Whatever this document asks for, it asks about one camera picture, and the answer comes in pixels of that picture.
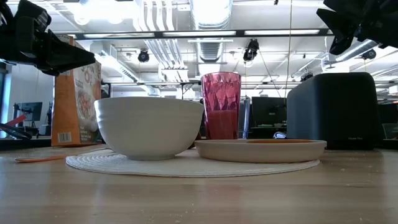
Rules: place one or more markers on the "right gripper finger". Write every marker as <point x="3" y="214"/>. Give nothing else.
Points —
<point x="342" y="42"/>
<point x="339" y="20"/>

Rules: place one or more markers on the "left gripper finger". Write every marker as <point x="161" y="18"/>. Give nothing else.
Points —
<point x="49" y="71"/>
<point x="68" y="56"/>

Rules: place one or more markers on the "orange pumpkin cereal box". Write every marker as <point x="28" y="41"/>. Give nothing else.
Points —
<point x="66" y="118"/>

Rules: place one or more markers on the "black toaster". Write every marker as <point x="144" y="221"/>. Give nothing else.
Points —
<point x="334" y="109"/>

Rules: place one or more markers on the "white ceramic bowl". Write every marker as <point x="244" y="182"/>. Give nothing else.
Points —
<point x="149" y="130"/>

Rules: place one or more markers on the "pink faceted tumbler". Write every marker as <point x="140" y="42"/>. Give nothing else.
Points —
<point x="221" y="105"/>

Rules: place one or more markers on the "beige ceramic plate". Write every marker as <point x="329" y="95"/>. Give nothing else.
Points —
<point x="261" y="154"/>

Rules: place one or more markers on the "white woven round placemat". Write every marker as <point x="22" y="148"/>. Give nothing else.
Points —
<point x="186" y="169"/>

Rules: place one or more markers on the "black computer monitor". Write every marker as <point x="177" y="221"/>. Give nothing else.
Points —
<point x="29" y="110"/>

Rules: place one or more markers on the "red flat bar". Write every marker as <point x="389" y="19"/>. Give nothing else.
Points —
<point x="15" y="120"/>

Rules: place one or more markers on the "small white rounded device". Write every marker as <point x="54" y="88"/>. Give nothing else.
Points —
<point x="279" y="135"/>

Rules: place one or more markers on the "clear drinking glass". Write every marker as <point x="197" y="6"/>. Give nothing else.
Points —
<point x="245" y="118"/>

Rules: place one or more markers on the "grey round duct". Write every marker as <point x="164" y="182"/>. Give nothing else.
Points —
<point x="357" y="49"/>

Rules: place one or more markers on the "black overhead frame bar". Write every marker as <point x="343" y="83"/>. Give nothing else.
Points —
<point x="158" y="34"/>

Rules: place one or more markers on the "silver ribbed ventilation duct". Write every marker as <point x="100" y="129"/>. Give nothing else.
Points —
<point x="211" y="49"/>

